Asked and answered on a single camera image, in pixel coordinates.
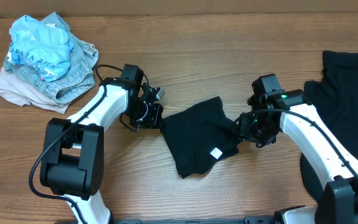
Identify black t-shirt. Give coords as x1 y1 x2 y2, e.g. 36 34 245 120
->
160 96 241 179

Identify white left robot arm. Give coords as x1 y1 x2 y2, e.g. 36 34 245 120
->
29 64 165 223

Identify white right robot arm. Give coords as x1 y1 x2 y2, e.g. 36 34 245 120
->
234 74 358 224

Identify faded denim jeans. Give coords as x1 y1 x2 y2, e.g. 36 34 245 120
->
3 37 99 105

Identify black folded garment pile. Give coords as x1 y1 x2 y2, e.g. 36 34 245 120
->
299 50 358 203

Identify light blue printed shirt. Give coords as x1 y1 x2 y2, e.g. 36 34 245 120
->
6 15 73 82

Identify white cloth garment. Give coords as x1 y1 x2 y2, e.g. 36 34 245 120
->
0 67 71 114

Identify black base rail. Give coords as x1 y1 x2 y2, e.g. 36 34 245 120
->
54 215 284 224

